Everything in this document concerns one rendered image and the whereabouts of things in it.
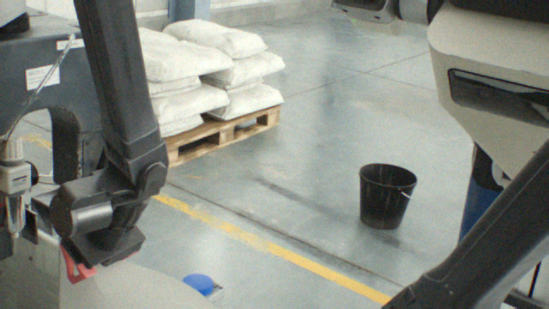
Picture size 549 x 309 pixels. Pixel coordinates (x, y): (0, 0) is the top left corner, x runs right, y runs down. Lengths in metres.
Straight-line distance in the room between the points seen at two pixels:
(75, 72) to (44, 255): 0.75
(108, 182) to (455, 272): 0.48
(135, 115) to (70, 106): 0.28
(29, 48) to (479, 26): 0.63
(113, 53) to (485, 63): 0.49
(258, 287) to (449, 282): 2.30
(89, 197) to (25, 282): 0.99
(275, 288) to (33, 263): 1.35
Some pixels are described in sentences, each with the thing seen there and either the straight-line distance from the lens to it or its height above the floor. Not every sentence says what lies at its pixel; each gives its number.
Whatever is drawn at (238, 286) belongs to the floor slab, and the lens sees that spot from 2.89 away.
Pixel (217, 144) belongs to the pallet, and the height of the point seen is 0.03.
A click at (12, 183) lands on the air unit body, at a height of 1.16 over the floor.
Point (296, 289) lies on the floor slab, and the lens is 2.91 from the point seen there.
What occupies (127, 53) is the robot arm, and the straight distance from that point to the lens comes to 0.78.
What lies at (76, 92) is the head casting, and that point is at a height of 1.25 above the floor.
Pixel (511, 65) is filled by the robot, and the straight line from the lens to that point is 0.95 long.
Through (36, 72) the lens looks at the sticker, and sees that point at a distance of 1.04.
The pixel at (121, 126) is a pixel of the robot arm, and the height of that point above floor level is 1.29.
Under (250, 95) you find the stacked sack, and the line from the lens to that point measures 4.46.
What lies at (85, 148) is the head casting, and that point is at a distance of 1.14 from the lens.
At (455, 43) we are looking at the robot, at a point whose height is 1.39.
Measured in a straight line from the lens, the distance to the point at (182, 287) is 1.02.
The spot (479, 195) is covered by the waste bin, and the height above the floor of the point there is 0.43.
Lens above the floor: 1.58
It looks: 22 degrees down
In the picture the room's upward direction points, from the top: 6 degrees clockwise
